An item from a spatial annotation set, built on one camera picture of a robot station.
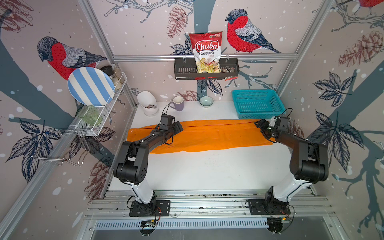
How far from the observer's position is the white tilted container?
1069mm

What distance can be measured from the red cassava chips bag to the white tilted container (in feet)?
1.38

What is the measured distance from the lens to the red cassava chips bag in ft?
2.66
